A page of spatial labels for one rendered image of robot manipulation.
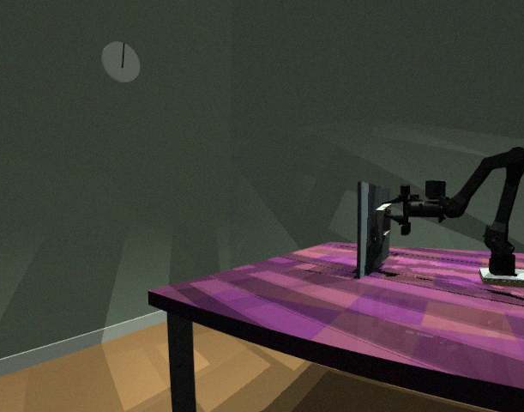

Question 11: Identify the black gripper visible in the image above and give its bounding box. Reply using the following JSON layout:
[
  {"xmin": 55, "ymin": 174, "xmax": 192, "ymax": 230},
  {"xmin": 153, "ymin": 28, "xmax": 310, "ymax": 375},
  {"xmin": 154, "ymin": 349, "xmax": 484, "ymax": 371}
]
[{"xmin": 382, "ymin": 184, "xmax": 425, "ymax": 235}]

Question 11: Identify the dark picture frame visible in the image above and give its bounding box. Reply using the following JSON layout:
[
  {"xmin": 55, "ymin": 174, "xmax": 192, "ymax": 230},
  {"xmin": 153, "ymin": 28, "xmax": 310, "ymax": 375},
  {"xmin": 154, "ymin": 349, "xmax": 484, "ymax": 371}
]
[{"xmin": 375, "ymin": 203, "xmax": 391, "ymax": 245}]

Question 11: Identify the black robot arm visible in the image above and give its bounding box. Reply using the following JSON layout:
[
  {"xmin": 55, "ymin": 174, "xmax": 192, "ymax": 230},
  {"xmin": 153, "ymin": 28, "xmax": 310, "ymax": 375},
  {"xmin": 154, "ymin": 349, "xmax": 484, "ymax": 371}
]
[{"xmin": 425, "ymin": 147, "xmax": 524, "ymax": 276}]

